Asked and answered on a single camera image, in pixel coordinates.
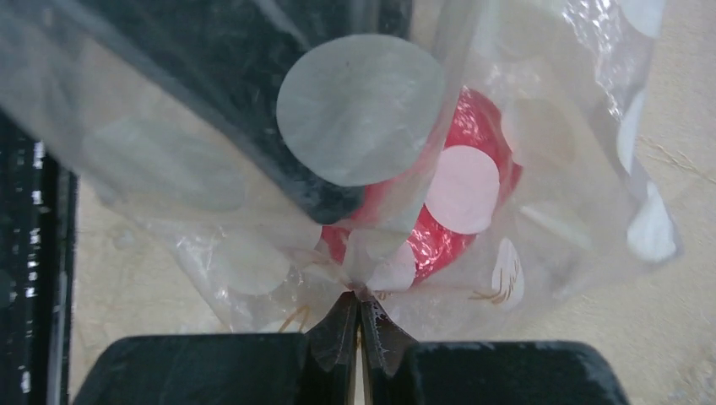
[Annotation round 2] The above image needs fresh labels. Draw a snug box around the polka dot zip top bag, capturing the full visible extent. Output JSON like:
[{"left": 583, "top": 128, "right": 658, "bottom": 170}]
[{"left": 1, "top": 1, "right": 680, "bottom": 340}]

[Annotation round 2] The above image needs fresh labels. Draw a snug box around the red fake tomato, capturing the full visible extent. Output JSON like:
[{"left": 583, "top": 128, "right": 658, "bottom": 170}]
[{"left": 321, "top": 86, "right": 524, "bottom": 286}]

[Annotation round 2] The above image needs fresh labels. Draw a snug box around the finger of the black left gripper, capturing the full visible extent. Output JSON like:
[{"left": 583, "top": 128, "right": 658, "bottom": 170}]
[{"left": 57, "top": 0, "right": 413, "bottom": 224}]

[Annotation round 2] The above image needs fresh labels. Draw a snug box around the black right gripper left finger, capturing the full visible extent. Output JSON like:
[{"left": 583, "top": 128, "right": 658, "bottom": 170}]
[{"left": 74, "top": 293, "right": 358, "bottom": 404}]

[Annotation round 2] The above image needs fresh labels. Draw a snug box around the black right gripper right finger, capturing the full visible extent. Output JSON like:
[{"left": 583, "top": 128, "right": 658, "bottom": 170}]
[{"left": 361, "top": 300, "right": 629, "bottom": 404}]

